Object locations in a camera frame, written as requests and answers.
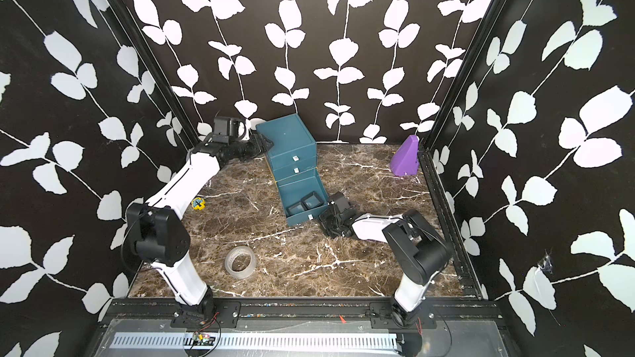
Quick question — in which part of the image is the teal bottom drawer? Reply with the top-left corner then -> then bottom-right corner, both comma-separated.
277,169 -> 327,227

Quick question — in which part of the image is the small black brooch box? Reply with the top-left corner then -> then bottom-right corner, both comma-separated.
300,192 -> 324,210
286,201 -> 307,217

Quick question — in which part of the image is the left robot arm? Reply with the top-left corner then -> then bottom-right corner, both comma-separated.
126,132 -> 274,307

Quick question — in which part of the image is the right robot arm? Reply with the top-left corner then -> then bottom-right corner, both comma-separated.
318,204 -> 451,326

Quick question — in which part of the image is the teal three-drawer cabinet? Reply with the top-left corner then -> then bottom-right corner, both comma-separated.
256,113 -> 317,182

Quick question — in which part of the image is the yellow tree toy block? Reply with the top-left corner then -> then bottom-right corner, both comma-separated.
191,197 -> 206,211

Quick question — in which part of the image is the purple wedge block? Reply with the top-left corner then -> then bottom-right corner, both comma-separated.
390,135 -> 419,177

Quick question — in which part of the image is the clear tape roll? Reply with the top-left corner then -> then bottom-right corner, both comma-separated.
224,246 -> 257,280

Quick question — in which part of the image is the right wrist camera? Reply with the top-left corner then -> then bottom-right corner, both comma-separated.
328,192 -> 351,213

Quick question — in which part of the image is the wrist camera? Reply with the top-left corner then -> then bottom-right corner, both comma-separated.
328,192 -> 351,213
212,116 -> 249,145

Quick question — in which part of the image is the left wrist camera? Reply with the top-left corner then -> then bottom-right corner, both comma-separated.
212,116 -> 249,145

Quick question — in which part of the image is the white perforated cable tray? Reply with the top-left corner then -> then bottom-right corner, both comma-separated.
107,332 -> 401,353

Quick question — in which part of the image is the black front mounting rail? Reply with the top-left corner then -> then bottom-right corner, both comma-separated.
100,297 -> 505,332

